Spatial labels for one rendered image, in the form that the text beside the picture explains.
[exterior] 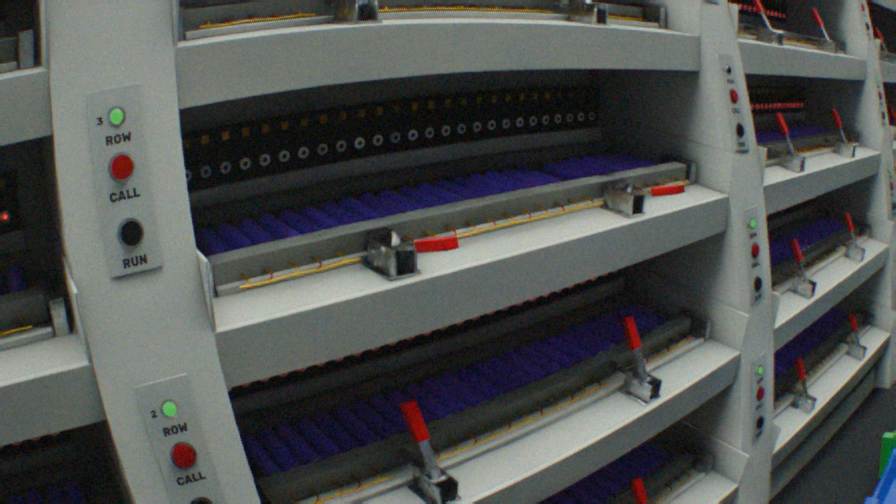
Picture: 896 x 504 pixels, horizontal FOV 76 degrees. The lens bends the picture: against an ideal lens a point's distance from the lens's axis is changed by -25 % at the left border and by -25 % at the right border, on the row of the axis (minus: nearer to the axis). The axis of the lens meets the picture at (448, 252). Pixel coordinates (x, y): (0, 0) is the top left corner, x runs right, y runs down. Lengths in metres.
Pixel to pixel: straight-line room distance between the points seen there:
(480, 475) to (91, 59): 0.47
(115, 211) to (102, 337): 0.08
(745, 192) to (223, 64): 0.64
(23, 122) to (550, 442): 0.54
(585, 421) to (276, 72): 0.44
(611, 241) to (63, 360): 0.49
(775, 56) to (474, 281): 0.64
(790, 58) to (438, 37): 0.67
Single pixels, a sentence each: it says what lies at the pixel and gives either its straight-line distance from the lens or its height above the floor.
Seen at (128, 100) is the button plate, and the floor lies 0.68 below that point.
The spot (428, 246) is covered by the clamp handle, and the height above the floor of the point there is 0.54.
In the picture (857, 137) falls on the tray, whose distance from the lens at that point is 1.50.
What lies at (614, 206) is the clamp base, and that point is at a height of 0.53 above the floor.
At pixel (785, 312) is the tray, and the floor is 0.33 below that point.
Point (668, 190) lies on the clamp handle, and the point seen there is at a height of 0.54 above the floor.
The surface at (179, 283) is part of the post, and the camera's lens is 0.47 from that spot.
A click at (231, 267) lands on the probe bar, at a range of 0.54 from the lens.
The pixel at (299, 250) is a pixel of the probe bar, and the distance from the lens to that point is 0.56.
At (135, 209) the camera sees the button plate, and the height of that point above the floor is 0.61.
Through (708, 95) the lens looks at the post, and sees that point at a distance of 0.87.
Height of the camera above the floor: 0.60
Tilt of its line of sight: 7 degrees down
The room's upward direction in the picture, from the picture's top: 9 degrees counter-clockwise
